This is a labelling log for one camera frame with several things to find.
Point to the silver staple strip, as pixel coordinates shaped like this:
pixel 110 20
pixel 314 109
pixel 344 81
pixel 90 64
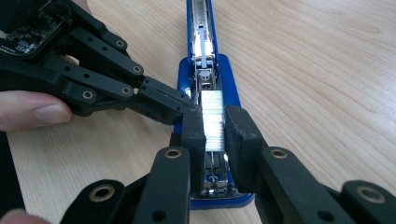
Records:
pixel 213 121

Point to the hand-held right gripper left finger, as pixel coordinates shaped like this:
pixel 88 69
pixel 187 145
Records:
pixel 194 140

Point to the blue stapler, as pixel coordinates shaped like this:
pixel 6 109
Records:
pixel 232 90

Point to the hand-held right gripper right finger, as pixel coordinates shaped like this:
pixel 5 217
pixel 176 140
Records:
pixel 243 146

